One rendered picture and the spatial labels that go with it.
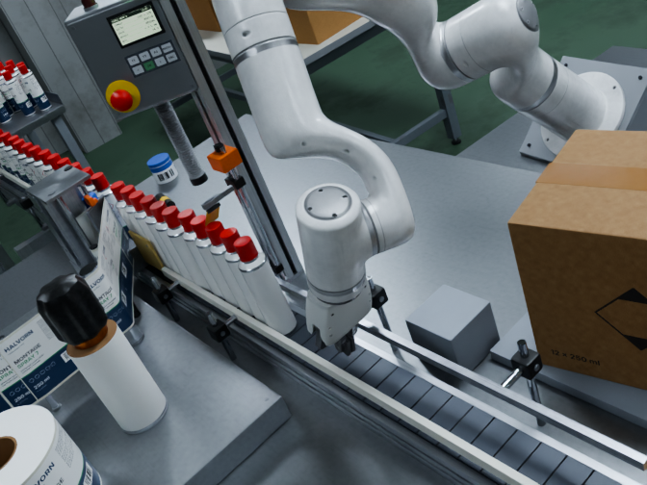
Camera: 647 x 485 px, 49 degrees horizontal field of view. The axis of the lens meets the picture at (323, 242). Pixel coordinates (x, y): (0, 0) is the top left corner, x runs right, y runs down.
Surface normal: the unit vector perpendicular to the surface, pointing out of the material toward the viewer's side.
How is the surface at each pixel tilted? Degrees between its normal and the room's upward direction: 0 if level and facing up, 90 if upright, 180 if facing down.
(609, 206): 0
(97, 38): 90
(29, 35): 90
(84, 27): 90
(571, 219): 0
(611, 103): 41
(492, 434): 0
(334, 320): 109
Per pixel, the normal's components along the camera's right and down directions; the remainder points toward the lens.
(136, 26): 0.11, 0.53
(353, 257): 0.50, 0.61
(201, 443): -0.32, -0.79
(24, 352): 0.68, 0.20
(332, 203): -0.09, -0.66
